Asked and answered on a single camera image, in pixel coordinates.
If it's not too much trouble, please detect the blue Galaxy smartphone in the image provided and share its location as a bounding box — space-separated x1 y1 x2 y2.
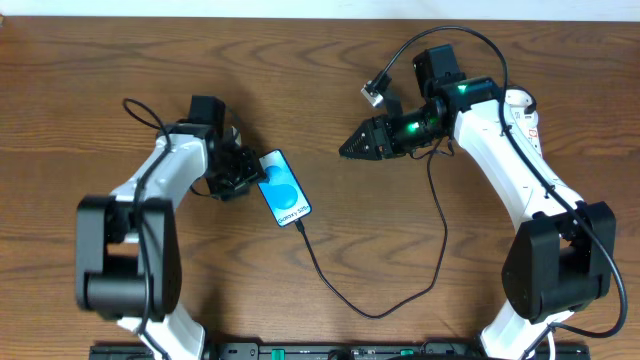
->
258 149 312 227

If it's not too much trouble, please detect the black USB charging cable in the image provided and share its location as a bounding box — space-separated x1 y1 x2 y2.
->
293 139 538 320

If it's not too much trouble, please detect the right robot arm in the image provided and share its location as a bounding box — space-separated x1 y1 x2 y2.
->
339 45 616 359

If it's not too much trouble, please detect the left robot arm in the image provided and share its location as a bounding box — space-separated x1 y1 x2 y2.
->
75 95 266 359

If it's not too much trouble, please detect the white power strip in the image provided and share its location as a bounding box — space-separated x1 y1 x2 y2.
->
506 86 542 157

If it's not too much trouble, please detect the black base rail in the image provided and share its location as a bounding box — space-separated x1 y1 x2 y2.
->
88 341 592 360

